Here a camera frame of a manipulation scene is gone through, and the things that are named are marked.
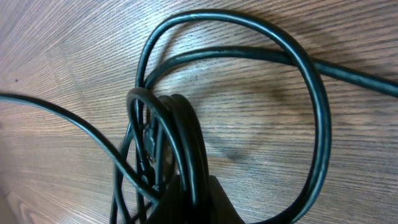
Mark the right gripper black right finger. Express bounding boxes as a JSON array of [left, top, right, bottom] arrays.
[[208, 175, 244, 224]]

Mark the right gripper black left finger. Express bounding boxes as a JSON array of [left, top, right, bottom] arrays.
[[146, 175, 187, 224]]

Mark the black USB cable long loop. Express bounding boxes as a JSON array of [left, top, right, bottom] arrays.
[[126, 9, 397, 223]]

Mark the black thin USB cable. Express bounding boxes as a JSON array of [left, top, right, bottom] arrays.
[[0, 93, 161, 205]]

